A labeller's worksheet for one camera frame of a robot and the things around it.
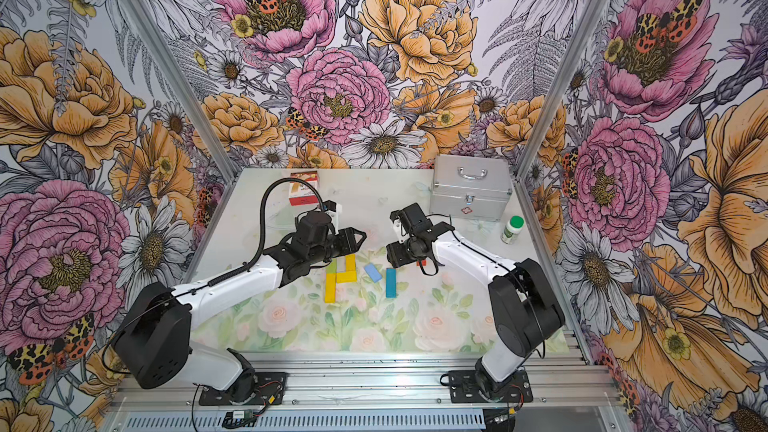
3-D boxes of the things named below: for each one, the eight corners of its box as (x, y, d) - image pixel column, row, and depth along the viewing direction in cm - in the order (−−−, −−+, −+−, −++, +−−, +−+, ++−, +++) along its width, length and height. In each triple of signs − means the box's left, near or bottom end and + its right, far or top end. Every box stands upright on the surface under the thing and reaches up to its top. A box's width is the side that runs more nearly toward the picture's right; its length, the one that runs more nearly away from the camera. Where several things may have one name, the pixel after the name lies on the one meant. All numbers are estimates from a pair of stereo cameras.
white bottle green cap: (502, 245, 104) (511, 228, 96) (498, 232, 107) (507, 215, 99) (517, 245, 104) (526, 228, 96) (513, 232, 107) (522, 215, 99)
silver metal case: (431, 222, 109) (437, 191, 96) (426, 169, 127) (430, 136, 114) (503, 222, 109) (518, 191, 96) (488, 169, 127) (499, 136, 114)
